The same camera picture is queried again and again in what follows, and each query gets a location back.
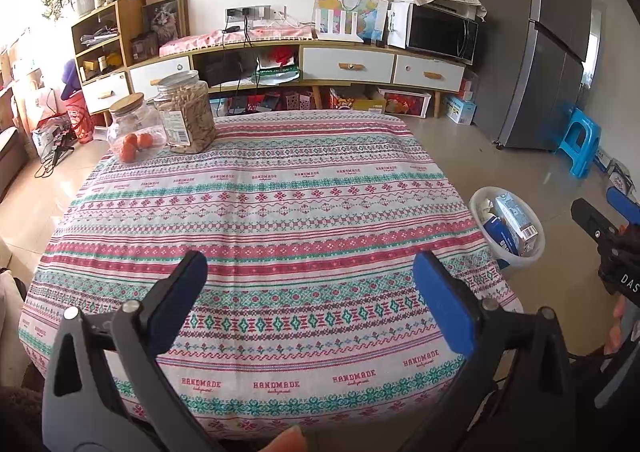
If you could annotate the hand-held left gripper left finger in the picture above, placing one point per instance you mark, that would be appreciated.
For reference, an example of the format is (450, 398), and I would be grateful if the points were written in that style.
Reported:
(172, 302)

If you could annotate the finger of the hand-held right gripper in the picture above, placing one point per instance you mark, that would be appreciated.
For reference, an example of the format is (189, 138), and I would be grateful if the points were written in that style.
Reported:
(592, 218)
(625, 204)

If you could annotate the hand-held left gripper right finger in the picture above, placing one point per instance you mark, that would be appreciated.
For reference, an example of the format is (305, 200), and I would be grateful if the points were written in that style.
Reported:
(445, 307)

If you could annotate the white plastic bin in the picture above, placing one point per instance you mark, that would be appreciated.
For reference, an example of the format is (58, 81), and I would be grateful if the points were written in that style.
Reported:
(535, 257)

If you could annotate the light blue milk carton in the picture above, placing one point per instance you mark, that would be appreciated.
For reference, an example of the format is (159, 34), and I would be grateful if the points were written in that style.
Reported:
(517, 219)

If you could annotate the blue and white box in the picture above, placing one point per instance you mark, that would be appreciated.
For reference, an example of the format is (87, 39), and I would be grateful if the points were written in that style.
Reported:
(500, 234)

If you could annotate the person's right forearm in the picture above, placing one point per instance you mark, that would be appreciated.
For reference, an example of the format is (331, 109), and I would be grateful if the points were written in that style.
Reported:
(600, 402)

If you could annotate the person's right hand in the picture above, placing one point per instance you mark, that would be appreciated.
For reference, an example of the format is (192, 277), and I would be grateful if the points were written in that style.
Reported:
(622, 327)

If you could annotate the person's left hand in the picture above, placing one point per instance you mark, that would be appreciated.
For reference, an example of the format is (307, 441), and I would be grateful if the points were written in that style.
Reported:
(285, 441)

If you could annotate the blue plastic stool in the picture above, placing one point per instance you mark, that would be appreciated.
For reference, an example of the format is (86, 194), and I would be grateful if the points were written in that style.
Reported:
(580, 137)

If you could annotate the patterned tablecloth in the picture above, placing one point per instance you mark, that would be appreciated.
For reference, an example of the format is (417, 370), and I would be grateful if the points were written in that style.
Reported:
(280, 212)

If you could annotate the small orange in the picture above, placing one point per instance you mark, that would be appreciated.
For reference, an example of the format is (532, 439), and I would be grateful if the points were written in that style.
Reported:
(131, 139)
(127, 152)
(146, 140)

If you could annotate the grey refrigerator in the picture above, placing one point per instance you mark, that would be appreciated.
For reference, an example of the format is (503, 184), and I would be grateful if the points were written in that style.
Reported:
(540, 57)

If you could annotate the blue and white carton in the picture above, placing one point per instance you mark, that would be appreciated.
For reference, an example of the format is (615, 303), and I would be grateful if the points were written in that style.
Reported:
(460, 109)

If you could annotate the glass jar with wooden lid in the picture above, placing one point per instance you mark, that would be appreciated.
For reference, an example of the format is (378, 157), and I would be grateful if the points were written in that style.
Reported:
(132, 122)

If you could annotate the large clear snack jar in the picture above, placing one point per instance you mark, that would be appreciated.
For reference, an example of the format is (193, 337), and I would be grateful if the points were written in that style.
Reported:
(187, 117)

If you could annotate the white storage box red print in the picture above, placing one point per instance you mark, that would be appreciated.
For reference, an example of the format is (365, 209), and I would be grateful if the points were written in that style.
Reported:
(405, 103)

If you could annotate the red bag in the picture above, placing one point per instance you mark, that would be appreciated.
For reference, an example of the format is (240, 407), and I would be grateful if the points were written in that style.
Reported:
(77, 117)

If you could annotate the yellow cardboard box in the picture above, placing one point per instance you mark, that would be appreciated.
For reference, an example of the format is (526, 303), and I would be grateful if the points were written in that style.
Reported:
(357, 104)

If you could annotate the black electronic device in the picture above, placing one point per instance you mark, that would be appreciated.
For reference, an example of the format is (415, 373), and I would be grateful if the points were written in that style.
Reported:
(220, 69)

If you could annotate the black microwave oven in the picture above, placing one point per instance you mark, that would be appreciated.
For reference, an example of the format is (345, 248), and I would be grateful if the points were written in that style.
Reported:
(437, 32)

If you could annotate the green and white bag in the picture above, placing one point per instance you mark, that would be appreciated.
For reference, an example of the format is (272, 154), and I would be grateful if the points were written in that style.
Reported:
(277, 74)

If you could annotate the wooden cabinet with white drawers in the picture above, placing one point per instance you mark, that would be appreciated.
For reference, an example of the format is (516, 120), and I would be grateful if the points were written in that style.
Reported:
(345, 64)

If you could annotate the pink patterned cloth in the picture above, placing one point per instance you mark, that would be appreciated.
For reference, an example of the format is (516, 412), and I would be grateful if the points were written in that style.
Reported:
(235, 37)

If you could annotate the framed cat picture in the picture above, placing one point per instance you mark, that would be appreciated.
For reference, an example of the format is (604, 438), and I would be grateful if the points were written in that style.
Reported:
(167, 17)

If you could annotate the wooden shelf unit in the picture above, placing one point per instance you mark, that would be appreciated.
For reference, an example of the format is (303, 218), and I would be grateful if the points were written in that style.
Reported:
(127, 17)

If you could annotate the white power strip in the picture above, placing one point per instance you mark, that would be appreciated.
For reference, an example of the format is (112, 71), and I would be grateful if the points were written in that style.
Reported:
(255, 13)

